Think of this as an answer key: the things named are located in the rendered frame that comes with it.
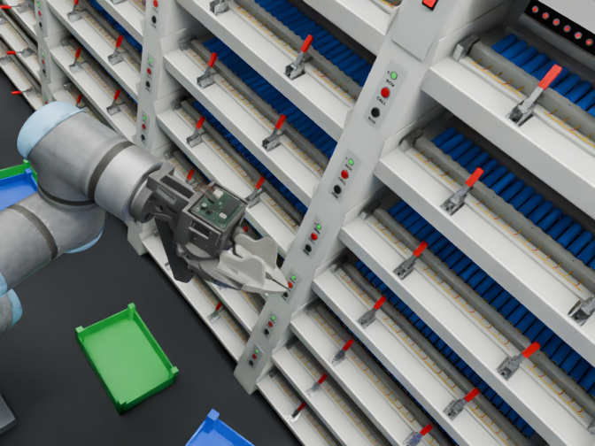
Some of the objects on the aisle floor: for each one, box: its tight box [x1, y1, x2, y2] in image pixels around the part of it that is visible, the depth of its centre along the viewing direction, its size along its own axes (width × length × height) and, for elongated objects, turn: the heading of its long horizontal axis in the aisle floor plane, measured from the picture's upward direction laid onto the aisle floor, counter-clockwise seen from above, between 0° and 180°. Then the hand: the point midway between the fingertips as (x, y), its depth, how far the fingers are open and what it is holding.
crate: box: [0, 168, 37, 211], centre depth 177 cm, size 30×20×8 cm
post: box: [128, 0, 200, 256], centre depth 139 cm, size 20×9×173 cm, turn 118°
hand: (275, 287), depth 62 cm, fingers closed
